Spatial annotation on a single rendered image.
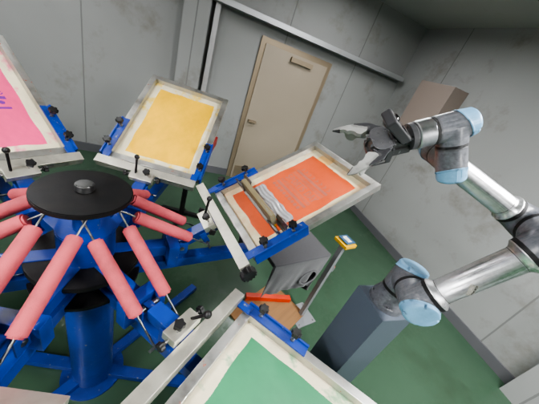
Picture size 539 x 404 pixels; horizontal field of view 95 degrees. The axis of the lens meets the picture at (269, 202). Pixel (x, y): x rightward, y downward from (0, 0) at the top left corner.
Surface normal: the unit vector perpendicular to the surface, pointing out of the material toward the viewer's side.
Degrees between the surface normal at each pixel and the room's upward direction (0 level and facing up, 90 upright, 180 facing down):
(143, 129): 32
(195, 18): 90
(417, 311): 97
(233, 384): 0
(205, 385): 0
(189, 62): 90
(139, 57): 90
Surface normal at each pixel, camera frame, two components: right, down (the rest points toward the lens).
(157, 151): 0.27, -0.44
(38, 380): 0.32, -0.82
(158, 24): 0.25, 0.55
